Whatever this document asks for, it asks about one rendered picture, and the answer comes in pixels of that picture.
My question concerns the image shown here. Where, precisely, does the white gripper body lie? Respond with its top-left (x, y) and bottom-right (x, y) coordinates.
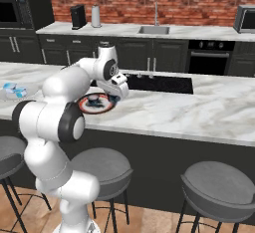
top-left (100, 79), bottom-right (130, 102)

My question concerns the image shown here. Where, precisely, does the red rimmed plate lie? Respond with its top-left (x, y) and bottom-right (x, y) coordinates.
top-left (77, 92), bottom-right (118, 116)

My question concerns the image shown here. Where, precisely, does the blue white yogurt container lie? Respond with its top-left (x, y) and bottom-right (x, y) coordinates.
top-left (2, 82), bottom-right (18, 93)
top-left (13, 87), bottom-right (29, 99)

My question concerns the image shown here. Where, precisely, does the black hob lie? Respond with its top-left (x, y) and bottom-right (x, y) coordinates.
top-left (91, 73), bottom-right (194, 96)

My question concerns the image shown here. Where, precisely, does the dark lower cupboard run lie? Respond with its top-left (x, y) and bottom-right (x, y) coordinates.
top-left (36, 33), bottom-right (189, 74)

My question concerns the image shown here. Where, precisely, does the steel sink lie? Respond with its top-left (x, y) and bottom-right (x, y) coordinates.
top-left (136, 25), bottom-right (171, 36)

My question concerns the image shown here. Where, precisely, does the white paper towel roll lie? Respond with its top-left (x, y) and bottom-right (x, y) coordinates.
top-left (91, 4), bottom-right (103, 29)

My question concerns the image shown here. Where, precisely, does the grey round bar stool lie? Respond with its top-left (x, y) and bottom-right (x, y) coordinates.
top-left (0, 134), bottom-right (53, 233)
top-left (174, 160), bottom-right (255, 233)
top-left (67, 146), bottom-right (134, 233)

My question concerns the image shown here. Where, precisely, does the black coffee machine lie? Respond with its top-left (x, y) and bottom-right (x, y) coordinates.
top-left (69, 4), bottom-right (88, 31)

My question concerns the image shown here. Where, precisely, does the steel tap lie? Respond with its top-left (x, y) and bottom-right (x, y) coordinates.
top-left (153, 1), bottom-right (160, 27)

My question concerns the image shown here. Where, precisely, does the dark tall cupboard unit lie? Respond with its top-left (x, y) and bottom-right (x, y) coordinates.
top-left (0, 0), bottom-right (56, 64)

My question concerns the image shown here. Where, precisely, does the dark narrow lower cupboard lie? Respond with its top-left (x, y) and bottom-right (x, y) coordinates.
top-left (227, 41), bottom-right (255, 79)

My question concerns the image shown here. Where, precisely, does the black built-in microwave oven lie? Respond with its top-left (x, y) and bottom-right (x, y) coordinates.
top-left (0, 0), bottom-right (35, 31)

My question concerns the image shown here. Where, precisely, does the grey countertop microwave oven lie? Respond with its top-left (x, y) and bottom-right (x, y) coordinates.
top-left (232, 4), bottom-right (255, 35)

